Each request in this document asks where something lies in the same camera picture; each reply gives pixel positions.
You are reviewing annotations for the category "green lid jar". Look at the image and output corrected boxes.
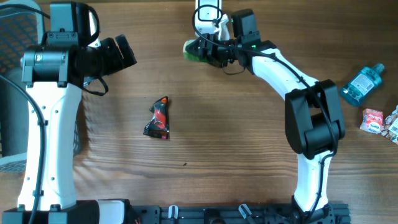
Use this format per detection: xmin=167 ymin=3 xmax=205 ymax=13
xmin=183 ymin=39 xmax=215 ymax=64

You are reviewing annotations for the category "blue mouthwash bottle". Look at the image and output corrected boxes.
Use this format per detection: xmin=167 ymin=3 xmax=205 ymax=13
xmin=340 ymin=63 xmax=385 ymax=106

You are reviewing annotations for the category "grey plastic mesh basket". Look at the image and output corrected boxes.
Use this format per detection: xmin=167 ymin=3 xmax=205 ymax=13
xmin=0 ymin=0 xmax=81 ymax=174

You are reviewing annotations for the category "beige snack bag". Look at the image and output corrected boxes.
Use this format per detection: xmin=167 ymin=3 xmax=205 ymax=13
xmin=381 ymin=106 xmax=398 ymax=144

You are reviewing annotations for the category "white barcode scanner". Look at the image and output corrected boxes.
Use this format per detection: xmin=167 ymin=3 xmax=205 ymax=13
xmin=195 ymin=0 xmax=222 ymax=34

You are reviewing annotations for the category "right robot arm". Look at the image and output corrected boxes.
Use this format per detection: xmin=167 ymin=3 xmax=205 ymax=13
xmin=183 ymin=9 xmax=345 ymax=223

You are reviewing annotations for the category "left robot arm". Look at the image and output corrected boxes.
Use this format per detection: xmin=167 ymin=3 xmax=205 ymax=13
xmin=2 ymin=34 xmax=140 ymax=223

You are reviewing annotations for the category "red black snack pouch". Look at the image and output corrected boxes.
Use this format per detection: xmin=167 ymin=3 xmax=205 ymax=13
xmin=143 ymin=96 xmax=169 ymax=140

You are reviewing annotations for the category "red tissue pack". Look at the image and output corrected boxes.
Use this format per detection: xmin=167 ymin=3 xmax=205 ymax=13
xmin=359 ymin=108 xmax=384 ymax=134

